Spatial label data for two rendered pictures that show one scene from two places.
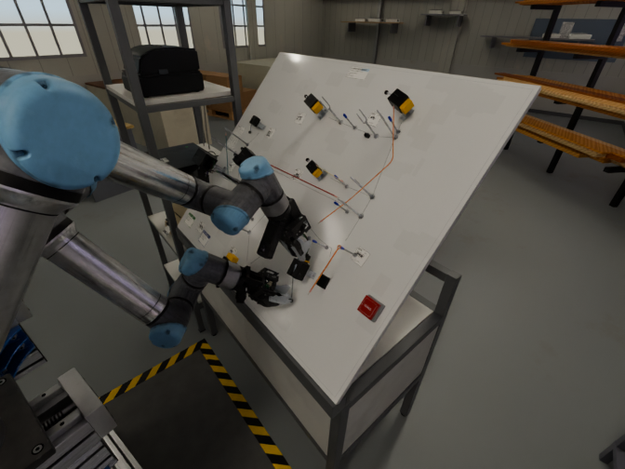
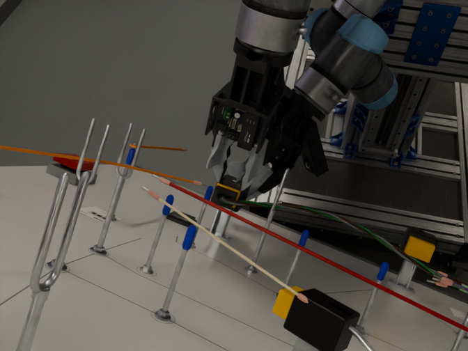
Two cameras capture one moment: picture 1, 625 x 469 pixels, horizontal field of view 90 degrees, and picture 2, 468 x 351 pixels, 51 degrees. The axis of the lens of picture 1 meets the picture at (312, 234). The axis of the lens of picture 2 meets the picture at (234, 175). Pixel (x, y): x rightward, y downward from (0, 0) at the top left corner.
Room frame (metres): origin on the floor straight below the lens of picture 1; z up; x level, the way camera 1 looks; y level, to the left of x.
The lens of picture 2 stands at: (1.16, -0.12, 1.70)
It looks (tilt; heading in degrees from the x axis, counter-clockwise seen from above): 53 degrees down; 157
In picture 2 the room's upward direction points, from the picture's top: straight up
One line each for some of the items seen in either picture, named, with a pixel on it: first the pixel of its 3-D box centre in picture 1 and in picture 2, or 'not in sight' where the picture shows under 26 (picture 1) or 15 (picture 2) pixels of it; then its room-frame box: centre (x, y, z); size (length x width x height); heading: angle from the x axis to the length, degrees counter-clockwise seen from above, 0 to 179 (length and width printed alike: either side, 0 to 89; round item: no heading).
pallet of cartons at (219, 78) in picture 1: (222, 92); not in sight; (7.49, 2.07, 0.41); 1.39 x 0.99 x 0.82; 54
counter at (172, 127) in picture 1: (148, 113); not in sight; (5.59, 2.87, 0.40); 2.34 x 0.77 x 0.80; 54
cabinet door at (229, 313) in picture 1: (219, 294); not in sight; (1.13, 0.46, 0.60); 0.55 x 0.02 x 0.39; 41
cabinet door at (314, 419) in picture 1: (283, 372); not in sight; (0.72, 0.10, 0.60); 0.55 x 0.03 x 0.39; 41
